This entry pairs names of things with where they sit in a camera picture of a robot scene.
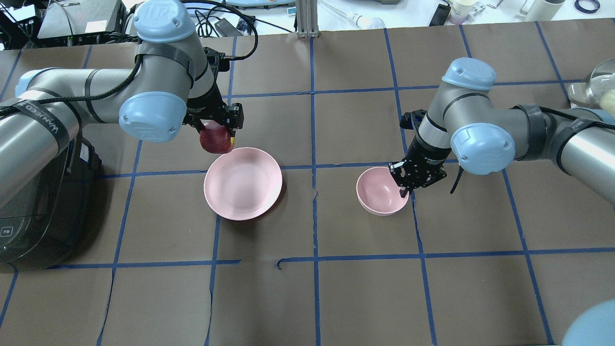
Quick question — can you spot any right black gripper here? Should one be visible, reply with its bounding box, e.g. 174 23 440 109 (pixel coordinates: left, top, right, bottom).
389 139 452 198

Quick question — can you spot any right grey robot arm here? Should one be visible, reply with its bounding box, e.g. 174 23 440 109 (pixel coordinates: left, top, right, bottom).
388 57 615 202

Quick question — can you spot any black power adapter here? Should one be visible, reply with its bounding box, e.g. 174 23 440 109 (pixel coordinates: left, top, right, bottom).
214 18 243 37

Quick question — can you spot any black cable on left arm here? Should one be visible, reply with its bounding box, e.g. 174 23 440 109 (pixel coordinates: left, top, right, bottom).
0 0 259 116

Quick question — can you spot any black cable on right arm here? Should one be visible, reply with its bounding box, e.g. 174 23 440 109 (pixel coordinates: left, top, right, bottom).
450 106 615 194

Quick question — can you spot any aluminium frame post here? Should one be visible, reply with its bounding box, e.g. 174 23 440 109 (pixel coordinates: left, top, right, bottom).
295 0 320 38

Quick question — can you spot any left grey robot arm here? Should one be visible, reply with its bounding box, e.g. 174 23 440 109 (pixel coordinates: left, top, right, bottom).
0 0 244 206

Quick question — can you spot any red apple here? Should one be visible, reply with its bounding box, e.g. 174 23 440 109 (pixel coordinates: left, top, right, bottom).
198 121 235 155

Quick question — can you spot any pink plate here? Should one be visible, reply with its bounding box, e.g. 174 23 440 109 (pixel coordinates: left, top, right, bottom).
203 148 283 221

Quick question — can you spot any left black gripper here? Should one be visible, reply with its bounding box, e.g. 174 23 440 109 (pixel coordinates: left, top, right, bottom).
183 86 244 134

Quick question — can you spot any pink bowl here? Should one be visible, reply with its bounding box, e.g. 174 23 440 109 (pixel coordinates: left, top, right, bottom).
356 166 409 216

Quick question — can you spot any steel pot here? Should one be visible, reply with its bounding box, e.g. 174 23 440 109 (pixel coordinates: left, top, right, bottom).
566 59 615 115

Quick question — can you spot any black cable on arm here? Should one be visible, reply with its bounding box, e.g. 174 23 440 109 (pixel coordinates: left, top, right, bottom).
0 0 259 116
450 106 615 194

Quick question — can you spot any black rice cooker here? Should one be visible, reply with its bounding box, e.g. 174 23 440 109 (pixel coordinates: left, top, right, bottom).
0 135 102 273

